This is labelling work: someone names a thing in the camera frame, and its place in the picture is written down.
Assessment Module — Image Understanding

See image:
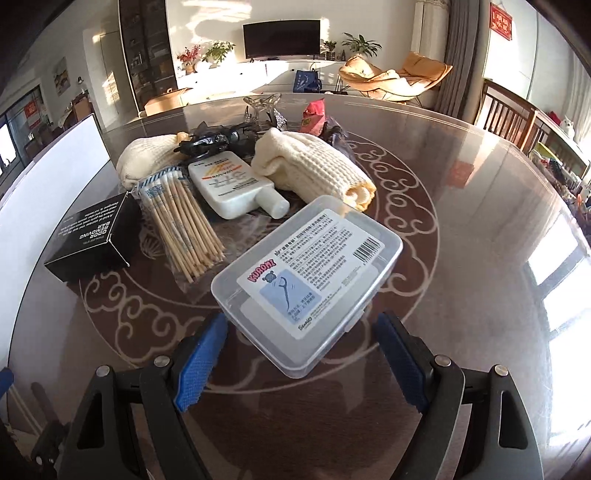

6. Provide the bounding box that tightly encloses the black cardboard box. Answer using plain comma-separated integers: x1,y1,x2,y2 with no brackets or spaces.
44,191,141,283

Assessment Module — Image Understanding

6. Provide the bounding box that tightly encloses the white television console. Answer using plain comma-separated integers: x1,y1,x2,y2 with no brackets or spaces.
178,58,352,100

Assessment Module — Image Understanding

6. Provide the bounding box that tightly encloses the red foil packet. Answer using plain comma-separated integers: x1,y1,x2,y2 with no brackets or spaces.
301,100,329,137

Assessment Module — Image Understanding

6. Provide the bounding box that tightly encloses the white lotion bottle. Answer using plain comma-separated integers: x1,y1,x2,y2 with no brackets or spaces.
188,151,291,220

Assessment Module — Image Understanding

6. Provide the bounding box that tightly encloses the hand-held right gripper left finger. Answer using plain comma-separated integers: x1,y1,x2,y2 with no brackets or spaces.
69,313,229,480

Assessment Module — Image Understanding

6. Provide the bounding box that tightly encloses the red flower plant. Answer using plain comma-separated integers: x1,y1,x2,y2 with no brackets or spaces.
178,46,201,75

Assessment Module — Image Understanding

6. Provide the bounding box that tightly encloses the green potted plant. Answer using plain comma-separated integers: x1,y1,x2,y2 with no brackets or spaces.
202,41,236,70

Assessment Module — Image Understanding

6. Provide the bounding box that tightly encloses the clear plastic floss box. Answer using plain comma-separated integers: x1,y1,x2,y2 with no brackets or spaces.
211,195,404,380

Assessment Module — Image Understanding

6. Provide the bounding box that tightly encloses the wooden chair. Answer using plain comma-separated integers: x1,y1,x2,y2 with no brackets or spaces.
473,78,539,151

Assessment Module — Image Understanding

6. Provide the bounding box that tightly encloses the orange lounge chair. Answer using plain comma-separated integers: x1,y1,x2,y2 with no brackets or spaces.
338,52,454,101

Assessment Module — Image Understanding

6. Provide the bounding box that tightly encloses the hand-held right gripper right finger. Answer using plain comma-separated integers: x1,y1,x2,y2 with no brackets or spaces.
373,311,546,480

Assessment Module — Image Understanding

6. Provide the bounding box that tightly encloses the cream waffle towel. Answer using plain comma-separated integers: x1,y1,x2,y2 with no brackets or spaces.
250,128,377,213
115,133,190,191

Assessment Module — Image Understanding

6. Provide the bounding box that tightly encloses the white standing air conditioner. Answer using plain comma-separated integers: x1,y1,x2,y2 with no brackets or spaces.
411,0,451,61

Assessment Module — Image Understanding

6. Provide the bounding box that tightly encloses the black television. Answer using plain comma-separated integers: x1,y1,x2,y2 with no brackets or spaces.
242,19,321,61

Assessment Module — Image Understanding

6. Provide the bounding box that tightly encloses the dark plastic packet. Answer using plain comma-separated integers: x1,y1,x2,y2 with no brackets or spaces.
323,115,356,162

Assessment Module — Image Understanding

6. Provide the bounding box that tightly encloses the bundle of cotton swabs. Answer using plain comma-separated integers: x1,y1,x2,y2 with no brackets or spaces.
132,166,227,283

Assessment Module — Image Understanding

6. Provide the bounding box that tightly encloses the red wall hanging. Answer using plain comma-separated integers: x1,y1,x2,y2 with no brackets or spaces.
489,2,514,41

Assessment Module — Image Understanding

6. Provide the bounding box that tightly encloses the dark display cabinet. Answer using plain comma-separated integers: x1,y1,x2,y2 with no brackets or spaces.
119,0,178,112

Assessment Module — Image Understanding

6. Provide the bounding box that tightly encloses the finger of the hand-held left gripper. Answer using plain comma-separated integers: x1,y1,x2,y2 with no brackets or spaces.
31,408,77,468
0,367,16,409

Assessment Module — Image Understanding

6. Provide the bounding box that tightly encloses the grey curtain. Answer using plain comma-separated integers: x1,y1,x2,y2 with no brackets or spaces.
436,0,483,123

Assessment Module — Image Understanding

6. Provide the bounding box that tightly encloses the blue shopping bag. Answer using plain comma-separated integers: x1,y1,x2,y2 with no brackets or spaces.
293,69,323,94

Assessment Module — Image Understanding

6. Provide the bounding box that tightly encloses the cluttered side shelf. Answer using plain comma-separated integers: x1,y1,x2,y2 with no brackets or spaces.
526,111,591,213

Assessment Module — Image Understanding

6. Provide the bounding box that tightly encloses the large leafy potted plant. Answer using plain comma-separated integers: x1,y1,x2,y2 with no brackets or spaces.
342,32,383,58

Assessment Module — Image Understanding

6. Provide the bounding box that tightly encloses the wall painting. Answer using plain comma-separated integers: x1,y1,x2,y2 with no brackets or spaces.
53,58,70,95

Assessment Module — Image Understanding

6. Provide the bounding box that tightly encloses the white board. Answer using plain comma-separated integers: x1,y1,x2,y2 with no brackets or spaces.
0,113,116,333

